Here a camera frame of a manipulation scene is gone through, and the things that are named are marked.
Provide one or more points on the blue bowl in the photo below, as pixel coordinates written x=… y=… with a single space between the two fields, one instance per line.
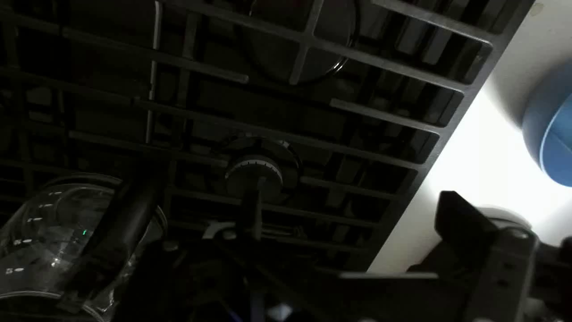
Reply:
x=548 y=125

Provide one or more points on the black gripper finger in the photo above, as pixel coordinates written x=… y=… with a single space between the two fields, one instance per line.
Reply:
x=482 y=271

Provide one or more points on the black gas stove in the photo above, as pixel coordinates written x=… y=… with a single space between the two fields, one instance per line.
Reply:
x=367 y=94

